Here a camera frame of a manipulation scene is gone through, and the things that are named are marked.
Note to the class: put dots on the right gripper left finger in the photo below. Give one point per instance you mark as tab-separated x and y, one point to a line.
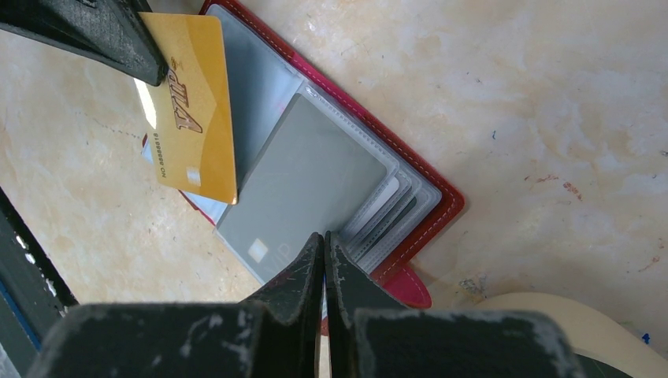
275	332

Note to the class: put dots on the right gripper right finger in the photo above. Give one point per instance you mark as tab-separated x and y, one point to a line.
372	334

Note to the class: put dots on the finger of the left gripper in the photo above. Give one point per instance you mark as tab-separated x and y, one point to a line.
110	32

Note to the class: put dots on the gold VIP card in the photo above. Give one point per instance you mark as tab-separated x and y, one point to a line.
189	117

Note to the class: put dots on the dark grey card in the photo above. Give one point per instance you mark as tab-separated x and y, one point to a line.
316	173

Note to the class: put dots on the red leather card holder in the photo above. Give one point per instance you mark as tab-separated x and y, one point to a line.
412	206

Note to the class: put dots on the beige oval tray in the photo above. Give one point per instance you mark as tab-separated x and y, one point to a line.
604	347

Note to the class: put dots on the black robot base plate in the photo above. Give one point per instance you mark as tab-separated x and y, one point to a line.
34	297

